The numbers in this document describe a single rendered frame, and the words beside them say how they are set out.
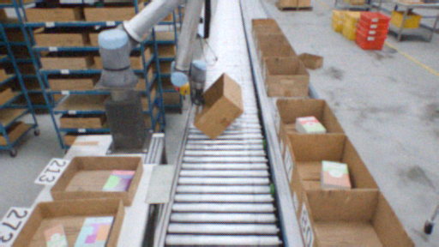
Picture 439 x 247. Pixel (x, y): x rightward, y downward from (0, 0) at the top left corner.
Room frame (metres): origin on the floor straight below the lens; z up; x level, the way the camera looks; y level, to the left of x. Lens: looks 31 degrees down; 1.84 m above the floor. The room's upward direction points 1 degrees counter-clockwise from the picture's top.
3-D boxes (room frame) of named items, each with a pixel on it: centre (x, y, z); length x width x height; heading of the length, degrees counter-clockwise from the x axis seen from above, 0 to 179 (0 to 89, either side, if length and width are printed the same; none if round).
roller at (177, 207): (1.08, 0.00, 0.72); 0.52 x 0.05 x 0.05; 88
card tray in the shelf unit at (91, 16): (2.66, 0.87, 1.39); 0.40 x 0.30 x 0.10; 87
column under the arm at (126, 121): (1.63, 0.59, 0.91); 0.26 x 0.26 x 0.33; 2
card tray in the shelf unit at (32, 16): (2.66, 1.35, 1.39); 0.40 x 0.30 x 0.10; 86
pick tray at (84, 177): (1.21, 0.63, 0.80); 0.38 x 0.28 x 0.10; 89
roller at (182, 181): (1.27, -0.01, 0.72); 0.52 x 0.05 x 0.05; 88
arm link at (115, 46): (1.64, 0.58, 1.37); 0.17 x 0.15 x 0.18; 3
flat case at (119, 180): (1.21, 0.54, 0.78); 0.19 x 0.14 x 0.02; 176
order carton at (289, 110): (1.44, -0.47, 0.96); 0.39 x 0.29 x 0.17; 178
